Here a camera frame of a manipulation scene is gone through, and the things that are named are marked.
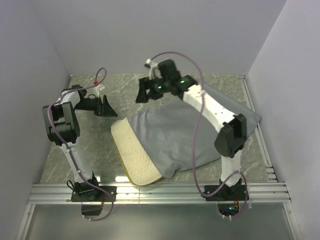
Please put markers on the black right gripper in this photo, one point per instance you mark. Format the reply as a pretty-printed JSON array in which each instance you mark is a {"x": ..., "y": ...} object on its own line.
[{"x": 145, "y": 84}]

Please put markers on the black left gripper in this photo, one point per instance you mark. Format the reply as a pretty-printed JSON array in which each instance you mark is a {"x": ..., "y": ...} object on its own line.
[{"x": 104, "y": 109}]

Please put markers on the grey pillowcase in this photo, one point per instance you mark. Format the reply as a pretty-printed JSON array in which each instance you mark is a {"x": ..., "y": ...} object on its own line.
[{"x": 166, "y": 134}]

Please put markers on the cream quilted pillow yellow edge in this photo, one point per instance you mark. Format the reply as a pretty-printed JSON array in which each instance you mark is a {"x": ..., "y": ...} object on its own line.
[{"x": 137, "y": 164}]

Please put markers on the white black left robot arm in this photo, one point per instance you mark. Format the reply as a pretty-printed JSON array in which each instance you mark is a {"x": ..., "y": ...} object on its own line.
[{"x": 63, "y": 129}]

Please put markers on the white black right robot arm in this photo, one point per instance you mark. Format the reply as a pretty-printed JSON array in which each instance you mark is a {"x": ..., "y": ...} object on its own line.
[{"x": 164, "y": 77}]

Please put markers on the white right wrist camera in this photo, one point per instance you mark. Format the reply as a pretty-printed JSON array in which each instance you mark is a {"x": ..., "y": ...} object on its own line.
[{"x": 154, "y": 71}]

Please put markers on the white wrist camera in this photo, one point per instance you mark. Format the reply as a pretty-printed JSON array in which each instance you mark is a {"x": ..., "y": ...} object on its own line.
[
  {"x": 154, "y": 71},
  {"x": 98, "y": 88}
]

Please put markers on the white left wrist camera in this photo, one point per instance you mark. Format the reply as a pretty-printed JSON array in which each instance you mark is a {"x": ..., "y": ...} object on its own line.
[{"x": 98, "y": 88}]

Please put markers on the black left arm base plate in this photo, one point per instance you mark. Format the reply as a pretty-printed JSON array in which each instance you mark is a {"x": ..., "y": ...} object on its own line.
[{"x": 105, "y": 192}]

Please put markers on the aluminium front rail frame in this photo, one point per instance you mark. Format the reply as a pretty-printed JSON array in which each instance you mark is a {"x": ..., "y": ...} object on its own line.
[{"x": 158, "y": 193}]

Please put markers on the aluminium right side rail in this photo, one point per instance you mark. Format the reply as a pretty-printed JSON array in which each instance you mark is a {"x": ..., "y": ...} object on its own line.
[{"x": 259, "y": 135}]

